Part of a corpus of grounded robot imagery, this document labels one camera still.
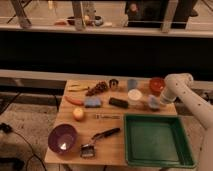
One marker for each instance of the blue grey towel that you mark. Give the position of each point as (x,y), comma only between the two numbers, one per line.
(153,102)

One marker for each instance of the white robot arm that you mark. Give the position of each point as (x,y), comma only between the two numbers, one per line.
(178,86)

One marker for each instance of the brown grape bunch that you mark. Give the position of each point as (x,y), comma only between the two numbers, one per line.
(97,89)

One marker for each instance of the small metal cup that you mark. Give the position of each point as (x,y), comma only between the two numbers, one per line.
(113,84)

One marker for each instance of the black rectangular block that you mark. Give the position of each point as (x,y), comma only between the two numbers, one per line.
(118,102)

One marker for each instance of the blue sponge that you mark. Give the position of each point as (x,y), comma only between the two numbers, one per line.
(92,102)

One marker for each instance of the blue grey cup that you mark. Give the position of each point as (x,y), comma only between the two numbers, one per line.
(131,84)

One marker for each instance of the white lidded plastic container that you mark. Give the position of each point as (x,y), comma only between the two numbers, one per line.
(134,98)

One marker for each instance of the clear ruler strip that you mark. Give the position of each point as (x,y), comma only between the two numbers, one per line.
(106,117)

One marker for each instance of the orange carrot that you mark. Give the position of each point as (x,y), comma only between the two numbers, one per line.
(74,101)

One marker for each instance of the red bowl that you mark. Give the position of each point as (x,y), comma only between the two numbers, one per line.
(156,85)

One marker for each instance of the purple bowl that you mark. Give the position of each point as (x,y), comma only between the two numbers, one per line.
(62,138)

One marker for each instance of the green plastic tray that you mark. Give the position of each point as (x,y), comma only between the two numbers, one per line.
(156,141)

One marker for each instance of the black handled metal scraper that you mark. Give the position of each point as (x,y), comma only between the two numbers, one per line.
(88,150)

